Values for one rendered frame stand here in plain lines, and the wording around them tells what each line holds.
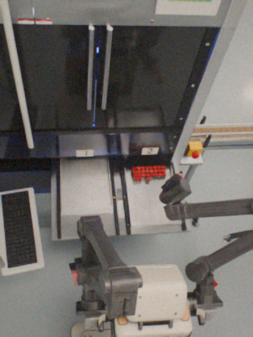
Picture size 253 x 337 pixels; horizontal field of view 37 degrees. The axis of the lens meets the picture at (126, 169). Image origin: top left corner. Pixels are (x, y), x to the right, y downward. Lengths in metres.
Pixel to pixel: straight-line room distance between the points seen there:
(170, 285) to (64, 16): 0.96
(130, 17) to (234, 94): 2.64
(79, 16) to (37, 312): 1.94
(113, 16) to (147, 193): 1.00
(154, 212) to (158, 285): 0.72
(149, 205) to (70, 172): 0.46
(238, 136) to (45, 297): 1.62
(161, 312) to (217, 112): 2.58
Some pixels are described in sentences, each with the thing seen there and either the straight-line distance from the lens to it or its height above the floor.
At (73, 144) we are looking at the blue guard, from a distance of 1.90.
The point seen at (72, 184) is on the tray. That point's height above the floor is 0.88.
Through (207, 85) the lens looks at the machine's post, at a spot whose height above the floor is 1.50.
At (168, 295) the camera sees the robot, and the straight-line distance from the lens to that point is 1.35.
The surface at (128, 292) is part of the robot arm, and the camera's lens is 1.10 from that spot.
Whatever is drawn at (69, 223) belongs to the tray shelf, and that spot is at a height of 0.88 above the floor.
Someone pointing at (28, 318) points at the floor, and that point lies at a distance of 2.72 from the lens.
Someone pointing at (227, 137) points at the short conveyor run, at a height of 0.93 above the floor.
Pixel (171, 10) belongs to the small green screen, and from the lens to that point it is 1.37.
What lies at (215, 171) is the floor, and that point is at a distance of 3.29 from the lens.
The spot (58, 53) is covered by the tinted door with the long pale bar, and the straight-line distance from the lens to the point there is 1.47.
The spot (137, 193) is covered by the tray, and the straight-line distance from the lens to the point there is 2.02.
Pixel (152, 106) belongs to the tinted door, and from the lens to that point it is 1.74.
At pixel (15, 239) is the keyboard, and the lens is 1.99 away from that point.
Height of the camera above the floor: 2.66
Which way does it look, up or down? 58 degrees down
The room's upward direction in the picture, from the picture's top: 11 degrees clockwise
